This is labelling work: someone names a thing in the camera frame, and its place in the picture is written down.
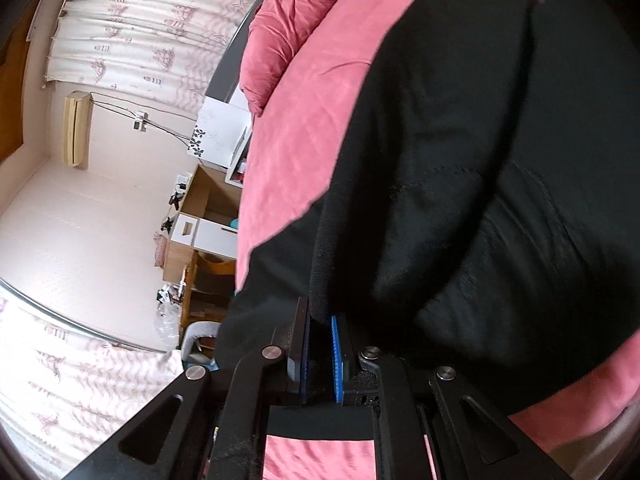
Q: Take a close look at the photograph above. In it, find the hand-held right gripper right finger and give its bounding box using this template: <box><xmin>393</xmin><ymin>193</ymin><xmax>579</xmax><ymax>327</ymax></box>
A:
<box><xmin>329</xmin><ymin>314</ymin><xmax>573</xmax><ymax>480</ymax></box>

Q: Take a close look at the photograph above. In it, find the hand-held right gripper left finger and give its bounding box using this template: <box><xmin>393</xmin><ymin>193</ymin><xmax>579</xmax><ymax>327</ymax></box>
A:
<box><xmin>60</xmin><ymin>296</ymin><xmax>312</xmax><ymax>480</ymax></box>

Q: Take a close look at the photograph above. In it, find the black blanket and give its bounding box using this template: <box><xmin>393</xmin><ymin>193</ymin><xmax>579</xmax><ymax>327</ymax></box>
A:
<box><xmin>217</xmin><ymin>0</ymin><xmax>640</xmax><ymax>441</ymax></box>

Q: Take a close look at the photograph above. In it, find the grey chair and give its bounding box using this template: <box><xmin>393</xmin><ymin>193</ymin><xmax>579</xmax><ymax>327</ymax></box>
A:
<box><xmin>179</xmin><ymin>322</ymin><xmax>221</xmax><ymax>367</ymax></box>

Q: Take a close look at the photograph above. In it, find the wooden desk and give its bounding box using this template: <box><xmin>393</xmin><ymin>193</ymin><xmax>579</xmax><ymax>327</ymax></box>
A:
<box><xmin>177</xmin><ymin>255</ymin><xmax>237</xmax><ymax>351</ymax></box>

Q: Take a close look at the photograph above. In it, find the clear plastic bag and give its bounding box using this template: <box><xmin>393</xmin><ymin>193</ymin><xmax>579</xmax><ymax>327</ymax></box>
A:
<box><xmin>154</xmin><ymin>302</ymin><xmax>184</xmax><ymax>347</ymax></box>

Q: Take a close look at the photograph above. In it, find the wooden cabinet with white doors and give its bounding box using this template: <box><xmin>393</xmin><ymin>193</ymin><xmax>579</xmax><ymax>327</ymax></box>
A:
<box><xmin>162</xmin><ymin>165</ymin><xmax>242</xmax><ymax>281</ymax></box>

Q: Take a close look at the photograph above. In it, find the white nightstand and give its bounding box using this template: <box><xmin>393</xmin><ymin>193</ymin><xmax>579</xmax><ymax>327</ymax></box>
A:
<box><xmin>225</xmin><ymin>125</ymin><xmax>254</xmax><ymax>187</ymax></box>

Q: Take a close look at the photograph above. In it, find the pink bed blanket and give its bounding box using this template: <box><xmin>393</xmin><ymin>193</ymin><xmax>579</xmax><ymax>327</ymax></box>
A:
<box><xmin>234</xmin><ymin>0</ymin><xmax>640</xmax><ymax>480</ymax></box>

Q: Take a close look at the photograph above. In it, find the patterned white curtain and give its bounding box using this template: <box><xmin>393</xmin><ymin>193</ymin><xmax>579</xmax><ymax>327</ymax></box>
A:
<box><xmin>0</xmin><ymin>290</ymin><xmax>186</xmax><ymax>480</ymax></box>
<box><xmin>45</xmin><ymin>0</ymin><xmax>286</xmax><ymax>111</ymax></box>

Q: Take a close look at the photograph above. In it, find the white leaf print panel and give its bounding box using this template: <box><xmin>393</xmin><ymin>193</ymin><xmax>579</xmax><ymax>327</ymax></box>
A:
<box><xmin>187</xmin><ymin>97</ymin><xmax>252</xmax><ymax>168</ymax></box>

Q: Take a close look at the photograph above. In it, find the dark grey headboard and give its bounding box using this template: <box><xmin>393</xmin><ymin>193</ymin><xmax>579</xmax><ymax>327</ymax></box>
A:
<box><xmin>207</xmin><ymin>0</ymin><xmax>266</xmax><ymax>106</ymax></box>

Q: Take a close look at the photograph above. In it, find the beige air conditioner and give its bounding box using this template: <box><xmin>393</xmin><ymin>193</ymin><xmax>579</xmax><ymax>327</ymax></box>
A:
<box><xmin>62</xmin><ymin>91</ymin><xmax>94</xmax><ymax>166</ymax></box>

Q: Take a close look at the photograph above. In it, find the red duvet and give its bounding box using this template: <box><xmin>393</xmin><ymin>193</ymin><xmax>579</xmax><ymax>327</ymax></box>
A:
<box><xmin>239</xmin><ymin>0</ymin><xmax>381</xmax><ymax>116</ymax></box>

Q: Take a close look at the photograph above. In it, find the wooden door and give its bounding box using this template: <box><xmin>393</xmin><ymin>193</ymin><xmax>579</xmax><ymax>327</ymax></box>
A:
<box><xmin>0</xmin><ymin>20</ymin><xmax>36</xmax><ymax>163</ymax></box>

